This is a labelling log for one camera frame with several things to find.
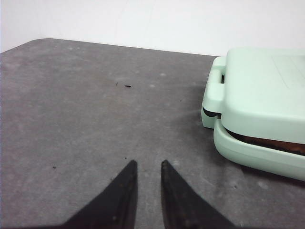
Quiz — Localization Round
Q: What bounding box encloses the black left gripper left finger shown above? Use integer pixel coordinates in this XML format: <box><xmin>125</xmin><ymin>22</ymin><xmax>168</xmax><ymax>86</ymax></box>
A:
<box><xmin>61</xmin><ymin>159</ymin><xmax>138</xmax><ymax>229</ymax></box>

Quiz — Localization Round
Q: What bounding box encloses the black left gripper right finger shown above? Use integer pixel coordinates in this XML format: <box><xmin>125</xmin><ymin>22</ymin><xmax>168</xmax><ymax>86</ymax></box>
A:
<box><xmin>161</xmin><ymin>160</ymin><xmax>235</xmax><ymax>229</ymax></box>

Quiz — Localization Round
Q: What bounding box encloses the white bread slice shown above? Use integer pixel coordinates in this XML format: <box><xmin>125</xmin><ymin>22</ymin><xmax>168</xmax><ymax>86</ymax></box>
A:
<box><xmin>229</xmin><ymin>132</ymin><xmax>305</xmax><ymax>156</ymax></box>

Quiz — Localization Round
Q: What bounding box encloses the breakfast maker lid with handle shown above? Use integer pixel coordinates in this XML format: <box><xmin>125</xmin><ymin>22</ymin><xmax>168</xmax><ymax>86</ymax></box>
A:
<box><xmin>201</xmin><ymin>48</ymin><xmax>305</xmax><ymax>144</ymax></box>

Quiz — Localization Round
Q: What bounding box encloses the mint green breakfast maker base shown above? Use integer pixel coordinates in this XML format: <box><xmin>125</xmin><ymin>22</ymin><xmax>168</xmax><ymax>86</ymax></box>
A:
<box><xmin>212</xmin><ymin>118</ymin><xmax>305</xmax><ymax>180</ymax></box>

